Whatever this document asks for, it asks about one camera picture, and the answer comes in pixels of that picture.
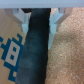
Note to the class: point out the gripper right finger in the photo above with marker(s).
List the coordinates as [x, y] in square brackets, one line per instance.
[56, 18]

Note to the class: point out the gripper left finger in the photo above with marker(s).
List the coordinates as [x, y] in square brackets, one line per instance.
[20, 17]

